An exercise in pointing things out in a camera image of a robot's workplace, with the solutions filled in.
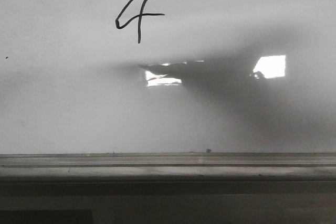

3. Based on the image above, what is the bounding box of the white whiteboard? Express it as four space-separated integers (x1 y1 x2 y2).
1 0 335 154

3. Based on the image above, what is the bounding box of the aluminium whiteboard tray frame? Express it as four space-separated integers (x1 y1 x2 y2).
1 153 335 196

